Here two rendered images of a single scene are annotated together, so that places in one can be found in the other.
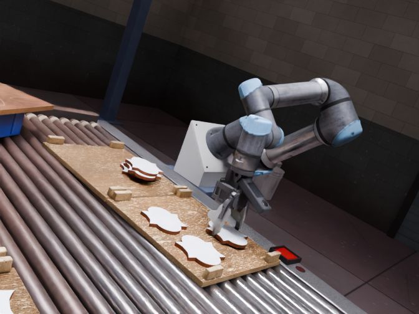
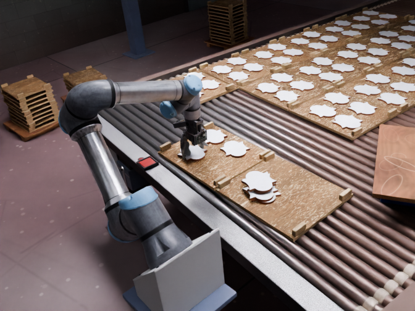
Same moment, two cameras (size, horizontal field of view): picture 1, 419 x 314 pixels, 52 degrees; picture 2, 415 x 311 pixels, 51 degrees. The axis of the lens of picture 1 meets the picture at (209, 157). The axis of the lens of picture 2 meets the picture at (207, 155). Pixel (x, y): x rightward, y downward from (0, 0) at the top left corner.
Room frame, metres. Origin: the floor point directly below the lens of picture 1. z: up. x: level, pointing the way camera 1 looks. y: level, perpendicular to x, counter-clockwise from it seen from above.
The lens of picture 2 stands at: (2.79, 0.37, 2.01)
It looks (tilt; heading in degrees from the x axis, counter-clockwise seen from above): 33 degrees down; 195
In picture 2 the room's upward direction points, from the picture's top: 6 degrees counter-clockwise
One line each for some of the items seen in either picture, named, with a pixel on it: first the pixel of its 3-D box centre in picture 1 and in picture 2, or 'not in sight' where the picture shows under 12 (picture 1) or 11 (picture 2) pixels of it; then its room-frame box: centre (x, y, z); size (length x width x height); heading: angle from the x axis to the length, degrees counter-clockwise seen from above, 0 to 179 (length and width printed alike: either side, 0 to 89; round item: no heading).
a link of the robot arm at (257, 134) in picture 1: (254, 136); (189, 95); (1.21, -0.10, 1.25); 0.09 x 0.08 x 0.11; 153
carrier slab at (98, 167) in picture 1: (115, 170); (282, 192); (1.41, 0.29, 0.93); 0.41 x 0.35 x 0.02; 52
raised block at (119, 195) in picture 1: (122, 195); (264, 153); (1.17, 0.20, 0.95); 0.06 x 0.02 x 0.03; 142
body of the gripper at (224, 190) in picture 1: (234, 185); (194, 129); (1.21, -0.10, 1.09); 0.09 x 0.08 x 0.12; 52
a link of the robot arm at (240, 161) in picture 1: (245, 161); (192, 111); (1.20, -0.10, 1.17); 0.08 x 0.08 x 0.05
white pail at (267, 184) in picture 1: (267, 181); not in sight; (4.95, -0.75, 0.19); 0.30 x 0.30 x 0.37
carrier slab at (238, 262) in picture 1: (194, 232); (213, 153); (1.16, -0.04, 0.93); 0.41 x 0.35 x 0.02; 52
